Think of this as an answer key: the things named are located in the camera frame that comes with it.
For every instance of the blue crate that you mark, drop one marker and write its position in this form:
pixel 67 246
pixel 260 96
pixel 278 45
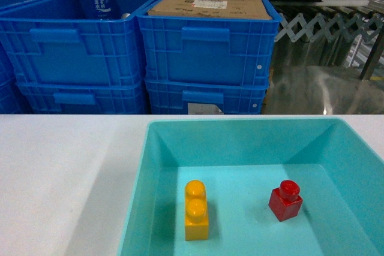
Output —
pixel 234 52
pixel 62 42
pixel 175 98
pixel 85 100

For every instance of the expandable roller conveyor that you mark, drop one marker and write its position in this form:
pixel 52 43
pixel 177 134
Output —
pixel 329 27

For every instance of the teal plastic tray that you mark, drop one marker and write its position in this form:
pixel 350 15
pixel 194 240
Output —
pixel 240 162

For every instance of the blue crate lower right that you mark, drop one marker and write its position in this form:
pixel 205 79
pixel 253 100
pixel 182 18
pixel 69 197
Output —
pixel 175 98

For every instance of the red one-stud toy block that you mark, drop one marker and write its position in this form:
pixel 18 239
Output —
pixel 285 201

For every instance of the blue crates far left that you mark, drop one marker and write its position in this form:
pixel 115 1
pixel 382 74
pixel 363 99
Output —
pixel 12 100

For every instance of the clear plastic water bottle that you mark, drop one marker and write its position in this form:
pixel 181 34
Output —
pixel 101 9

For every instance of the blue crate upper left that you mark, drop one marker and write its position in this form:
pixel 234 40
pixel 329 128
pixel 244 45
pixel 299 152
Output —
pixel 62 42

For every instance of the blue crate upper right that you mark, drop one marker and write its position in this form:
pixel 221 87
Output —
pixel 234 52

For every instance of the white foam board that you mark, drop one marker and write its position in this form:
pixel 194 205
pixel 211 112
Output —
pixel 343 3

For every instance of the brown cardboard box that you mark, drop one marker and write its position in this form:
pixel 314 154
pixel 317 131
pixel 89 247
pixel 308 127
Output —
pixel 223 9

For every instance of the blue crate lower left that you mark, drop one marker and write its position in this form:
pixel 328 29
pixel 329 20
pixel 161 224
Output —
pixel 85 100

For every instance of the yellow two-stud toy block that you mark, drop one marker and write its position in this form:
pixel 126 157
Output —
pixel 196 213

